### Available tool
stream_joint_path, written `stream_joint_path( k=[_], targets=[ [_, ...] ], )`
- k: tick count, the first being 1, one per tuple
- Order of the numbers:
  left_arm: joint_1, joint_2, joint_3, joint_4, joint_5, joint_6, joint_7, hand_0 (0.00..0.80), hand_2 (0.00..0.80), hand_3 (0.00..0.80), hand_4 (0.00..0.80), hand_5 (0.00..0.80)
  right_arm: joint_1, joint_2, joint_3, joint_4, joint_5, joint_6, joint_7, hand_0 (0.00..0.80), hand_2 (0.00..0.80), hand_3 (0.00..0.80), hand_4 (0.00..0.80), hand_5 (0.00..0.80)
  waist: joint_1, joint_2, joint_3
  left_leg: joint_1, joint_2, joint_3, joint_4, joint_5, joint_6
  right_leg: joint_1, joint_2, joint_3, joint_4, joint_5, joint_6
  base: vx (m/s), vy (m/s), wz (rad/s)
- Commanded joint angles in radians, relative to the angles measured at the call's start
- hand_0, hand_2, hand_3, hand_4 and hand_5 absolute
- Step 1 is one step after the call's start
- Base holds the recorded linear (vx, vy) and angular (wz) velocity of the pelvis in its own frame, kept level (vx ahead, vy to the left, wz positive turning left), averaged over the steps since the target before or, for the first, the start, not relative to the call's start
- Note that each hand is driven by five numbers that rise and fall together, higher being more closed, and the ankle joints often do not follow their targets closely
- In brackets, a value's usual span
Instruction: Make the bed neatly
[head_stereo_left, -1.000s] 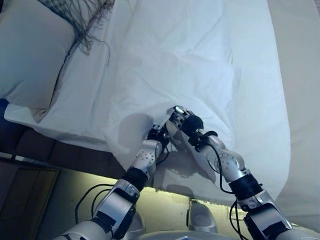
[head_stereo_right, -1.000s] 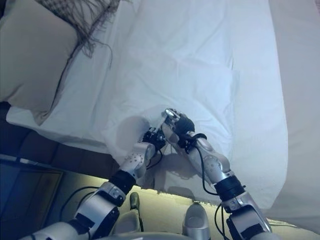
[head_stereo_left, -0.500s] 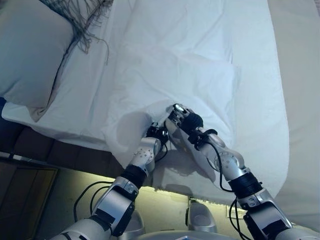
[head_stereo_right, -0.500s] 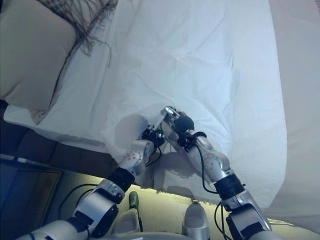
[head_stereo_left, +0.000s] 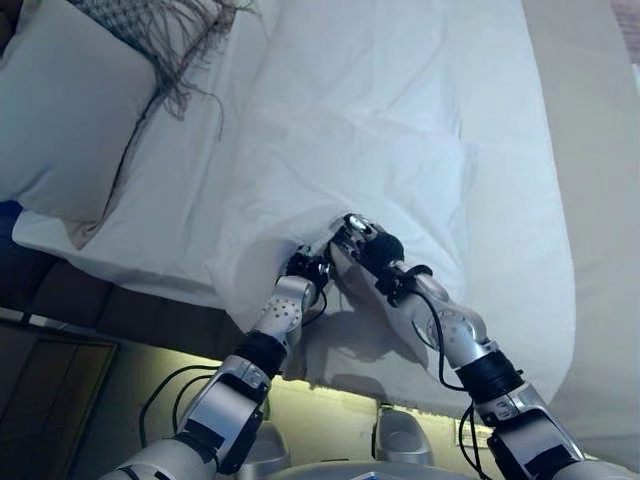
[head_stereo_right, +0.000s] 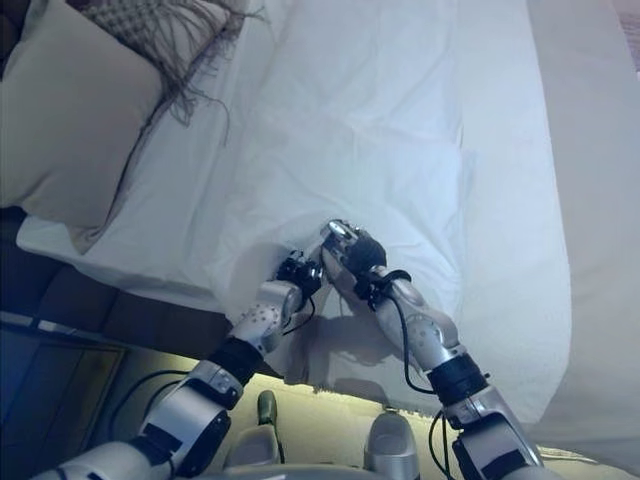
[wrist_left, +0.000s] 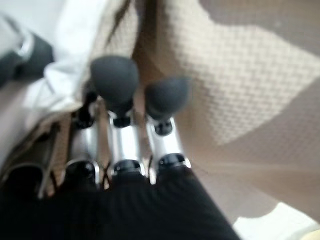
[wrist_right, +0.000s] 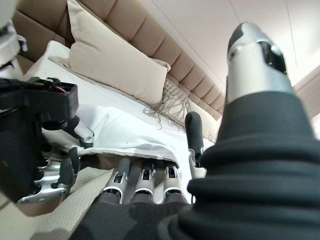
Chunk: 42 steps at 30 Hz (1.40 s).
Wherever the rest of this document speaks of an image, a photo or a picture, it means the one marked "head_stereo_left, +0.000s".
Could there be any grey left robot foot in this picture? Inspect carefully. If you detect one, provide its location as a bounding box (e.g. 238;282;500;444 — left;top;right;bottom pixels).
252;417;292;476

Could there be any grey robot torso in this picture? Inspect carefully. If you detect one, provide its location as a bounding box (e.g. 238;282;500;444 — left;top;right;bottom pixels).
279;452;491;480

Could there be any beige pillow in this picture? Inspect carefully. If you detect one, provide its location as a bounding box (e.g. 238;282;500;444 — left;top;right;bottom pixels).
0;0;159;236

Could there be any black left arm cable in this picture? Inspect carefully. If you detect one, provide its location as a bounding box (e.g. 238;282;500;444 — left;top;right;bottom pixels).
138;363;224;449

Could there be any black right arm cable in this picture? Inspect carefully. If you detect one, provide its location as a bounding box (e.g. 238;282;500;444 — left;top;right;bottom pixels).
423;284;481;469

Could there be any white bed sheet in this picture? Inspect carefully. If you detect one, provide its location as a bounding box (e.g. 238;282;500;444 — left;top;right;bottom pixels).
10;0;584;406

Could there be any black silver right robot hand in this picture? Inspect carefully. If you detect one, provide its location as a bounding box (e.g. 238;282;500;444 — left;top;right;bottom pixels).
327;213;406;275

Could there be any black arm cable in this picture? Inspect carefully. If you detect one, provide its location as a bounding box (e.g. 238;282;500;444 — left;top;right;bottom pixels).
138;363;224;449
423;284;481;469

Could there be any beige bedspread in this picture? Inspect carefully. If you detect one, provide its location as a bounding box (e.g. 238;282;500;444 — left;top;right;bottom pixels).
279;0;640;446

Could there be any white duvet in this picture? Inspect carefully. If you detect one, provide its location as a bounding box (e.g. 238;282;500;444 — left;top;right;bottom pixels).
207;0;531;391

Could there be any dark nightstand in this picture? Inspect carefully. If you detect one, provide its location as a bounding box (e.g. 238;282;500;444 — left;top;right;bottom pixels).
0;319;121;480

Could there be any grey fringed woven cushion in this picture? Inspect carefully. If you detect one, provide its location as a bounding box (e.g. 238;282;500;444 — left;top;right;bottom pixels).
74;0;261;144

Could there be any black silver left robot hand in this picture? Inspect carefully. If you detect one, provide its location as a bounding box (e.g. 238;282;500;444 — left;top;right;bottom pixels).
286;243;335;290

